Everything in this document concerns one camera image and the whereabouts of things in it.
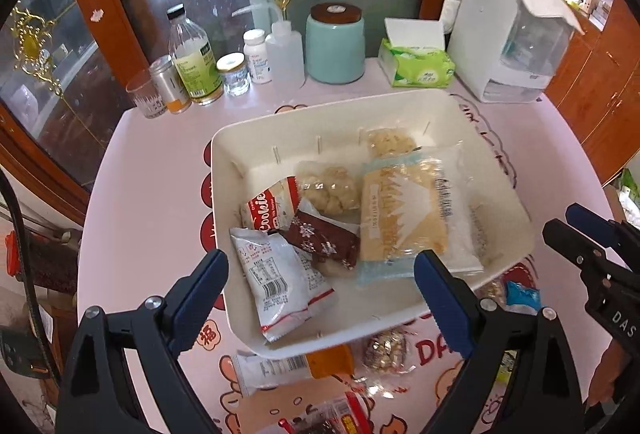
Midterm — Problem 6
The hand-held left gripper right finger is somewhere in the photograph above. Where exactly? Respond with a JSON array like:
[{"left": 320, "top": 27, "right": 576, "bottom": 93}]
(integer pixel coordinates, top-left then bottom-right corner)
[{"left": 414, "top": 250, "right": 586, "bottom": 434}]

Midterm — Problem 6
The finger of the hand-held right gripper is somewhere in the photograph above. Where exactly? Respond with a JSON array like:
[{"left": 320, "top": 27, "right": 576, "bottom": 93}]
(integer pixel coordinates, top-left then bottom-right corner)
[
  {"left": 565, "top": 203, "right": 635, "bottom": 266},
  {"left": 542, "top": 220, "right": 640, "bottom": 296}
]

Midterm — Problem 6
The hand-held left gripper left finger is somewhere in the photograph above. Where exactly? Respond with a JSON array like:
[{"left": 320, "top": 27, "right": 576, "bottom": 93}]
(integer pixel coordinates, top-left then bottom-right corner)
[{"left": 55, "top": 249, "right": 231, "bottom": 434}]

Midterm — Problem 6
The white grey snack packet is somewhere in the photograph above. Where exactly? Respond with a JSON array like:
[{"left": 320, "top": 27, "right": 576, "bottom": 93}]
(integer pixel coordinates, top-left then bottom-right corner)
[{"left": 229, "top": 227, "right": 337, "bottom": 344}]

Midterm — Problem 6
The large yellow cake packet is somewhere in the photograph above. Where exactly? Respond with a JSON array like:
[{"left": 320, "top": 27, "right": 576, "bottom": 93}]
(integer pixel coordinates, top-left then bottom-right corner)
[{"left": 356, "top": 145, "right": 485, "bottom": 285}]

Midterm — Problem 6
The red white cookie packet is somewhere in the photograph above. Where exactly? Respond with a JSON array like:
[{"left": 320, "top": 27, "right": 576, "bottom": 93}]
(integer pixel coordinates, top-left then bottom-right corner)
[{"left": 240, "top": 177, "right": 301, "bottom": 232}]

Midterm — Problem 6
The brown snowflake snack packet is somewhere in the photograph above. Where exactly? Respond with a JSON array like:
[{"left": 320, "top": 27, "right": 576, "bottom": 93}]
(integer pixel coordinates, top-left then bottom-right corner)
[{"left": 281, "top": 209, "right": 362, "bottom": 271}]

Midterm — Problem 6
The clear lumpy puffed snack packet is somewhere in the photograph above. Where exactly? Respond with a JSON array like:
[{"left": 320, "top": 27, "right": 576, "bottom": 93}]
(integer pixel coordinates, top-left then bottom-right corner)
[{"left": 294, "top": 160, "right": 362, "bottom": 216}]

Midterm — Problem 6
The white plastic tray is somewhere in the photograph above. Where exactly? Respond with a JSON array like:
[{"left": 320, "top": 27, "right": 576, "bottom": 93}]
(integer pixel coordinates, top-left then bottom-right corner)
[{"left": 210, "top": 88, "right": 537, "bottom": 360}]

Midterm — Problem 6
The clear crumbly snack packet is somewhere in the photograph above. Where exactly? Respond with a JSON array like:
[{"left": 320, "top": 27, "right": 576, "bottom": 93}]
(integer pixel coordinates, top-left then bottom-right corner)
[{"left": 361, "top": 127, "right": 420, "bottom": 161}]

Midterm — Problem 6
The person's right hand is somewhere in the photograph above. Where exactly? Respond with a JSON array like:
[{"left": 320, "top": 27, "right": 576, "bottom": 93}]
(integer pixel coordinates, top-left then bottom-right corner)
[{"left": 587, "top": 339, "right": 627, "bottom": 411}]

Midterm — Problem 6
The small nut snack packet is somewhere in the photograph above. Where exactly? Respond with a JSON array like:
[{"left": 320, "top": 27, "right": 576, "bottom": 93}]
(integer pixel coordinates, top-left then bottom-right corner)
[{"left": 481, "top": 278, "right": 507, "bottom": 302}]

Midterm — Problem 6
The green plastic bag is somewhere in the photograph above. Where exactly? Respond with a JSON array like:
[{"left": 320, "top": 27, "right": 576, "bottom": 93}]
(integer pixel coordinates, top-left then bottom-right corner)
[{"left": 617, "top": 169, "right": 640, "bottom": 215}]

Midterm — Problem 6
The small blue white packet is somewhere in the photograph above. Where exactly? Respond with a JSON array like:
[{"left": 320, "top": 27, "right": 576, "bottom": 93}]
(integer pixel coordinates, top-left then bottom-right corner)
[{"left": 502, "top": 280, "right": 542, "bottom": 315}]

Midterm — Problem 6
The gold foil candy packet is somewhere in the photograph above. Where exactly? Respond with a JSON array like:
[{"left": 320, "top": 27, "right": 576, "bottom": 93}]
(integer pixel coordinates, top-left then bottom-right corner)
[{"left": 361, "top": 329, "right": 416, "bottom": 375}]

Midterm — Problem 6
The small green yellow packet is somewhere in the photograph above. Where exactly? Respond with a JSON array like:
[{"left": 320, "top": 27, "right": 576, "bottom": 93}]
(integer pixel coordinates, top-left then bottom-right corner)
[{"left": 497, "top": 351, "right": 518, "bottom": 382}]

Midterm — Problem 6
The orange white snack packet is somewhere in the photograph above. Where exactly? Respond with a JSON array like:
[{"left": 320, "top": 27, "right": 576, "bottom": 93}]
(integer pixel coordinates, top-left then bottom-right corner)
[{"left": 231, "top": 344, "right": 356, "bottom": 397}]

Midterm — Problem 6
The wooden cabinet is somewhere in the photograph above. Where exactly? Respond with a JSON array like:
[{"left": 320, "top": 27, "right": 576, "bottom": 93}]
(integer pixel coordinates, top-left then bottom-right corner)
[{"left": 542, "top": 0, "right": 640, "bottom": 187}]

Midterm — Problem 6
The red dark snack packet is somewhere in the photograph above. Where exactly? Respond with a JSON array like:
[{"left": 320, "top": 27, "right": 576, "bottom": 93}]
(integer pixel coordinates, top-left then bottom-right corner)
[{"left": 277, "top": 391, "right": 373, "bottom": 434}]

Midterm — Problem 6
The white countertop appliance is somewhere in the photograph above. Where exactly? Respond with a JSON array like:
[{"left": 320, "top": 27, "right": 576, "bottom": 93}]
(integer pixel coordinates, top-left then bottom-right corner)
[{"left": 440, "top": 0, "right": 585, "bottom": 104}]

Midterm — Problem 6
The drinking glass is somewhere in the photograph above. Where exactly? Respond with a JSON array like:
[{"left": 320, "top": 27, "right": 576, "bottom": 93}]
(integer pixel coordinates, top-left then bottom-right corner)
[{"left": 125, "top": 69, "right": 168, "bottom": 119}]

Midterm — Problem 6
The silver orange metal can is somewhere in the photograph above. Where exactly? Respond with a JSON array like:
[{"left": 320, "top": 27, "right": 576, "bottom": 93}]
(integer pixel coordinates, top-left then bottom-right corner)
[{"left": 149, "top": 55, "right": 193, "bottom": 114}]

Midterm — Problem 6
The green tissue box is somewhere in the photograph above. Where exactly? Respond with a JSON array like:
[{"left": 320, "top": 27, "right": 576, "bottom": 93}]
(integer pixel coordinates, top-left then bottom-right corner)
[{"left": 377, "top": 18, "right": 457, "bottom": 89}]

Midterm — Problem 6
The small glass jar white lid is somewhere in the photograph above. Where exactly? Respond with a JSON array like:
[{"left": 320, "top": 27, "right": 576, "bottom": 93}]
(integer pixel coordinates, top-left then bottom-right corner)
[{"left": 216, "top": 53, "right": 251, "bottom": 96}]

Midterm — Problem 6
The glass bottle green label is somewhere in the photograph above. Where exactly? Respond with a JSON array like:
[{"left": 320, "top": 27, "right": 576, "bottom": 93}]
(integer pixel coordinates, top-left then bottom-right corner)
[{"left": 166, "top": 4, "right": 225, "bottom": 106}]

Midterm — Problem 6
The white pill bottle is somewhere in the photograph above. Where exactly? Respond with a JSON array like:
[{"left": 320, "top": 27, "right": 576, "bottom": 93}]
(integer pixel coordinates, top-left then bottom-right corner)
[{"left": 243, "top": 29, "right": 273, "bottom": 85}]

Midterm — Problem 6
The white plastic squeeze bottle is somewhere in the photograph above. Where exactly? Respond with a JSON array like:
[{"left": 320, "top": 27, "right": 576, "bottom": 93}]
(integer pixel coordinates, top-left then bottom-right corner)
[{"left": 231, "top": 4, "right": 306, "bottom": 89}]

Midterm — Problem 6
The teal ceramic jar brown lid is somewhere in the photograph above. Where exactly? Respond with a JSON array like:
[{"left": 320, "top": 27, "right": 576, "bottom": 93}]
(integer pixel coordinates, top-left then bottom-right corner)
[{"left": 305, "top": 3, "right": 367, "bottom": 85}]

